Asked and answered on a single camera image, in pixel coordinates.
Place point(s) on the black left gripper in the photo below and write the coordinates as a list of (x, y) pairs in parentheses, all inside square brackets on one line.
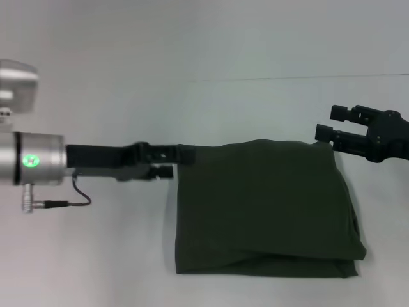
[(105, 160)]

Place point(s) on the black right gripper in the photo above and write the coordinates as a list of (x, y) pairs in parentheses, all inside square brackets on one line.
[(388, 137)]

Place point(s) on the dark green t-shirt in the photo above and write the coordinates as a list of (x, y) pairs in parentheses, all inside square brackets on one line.
[(265, 208)]

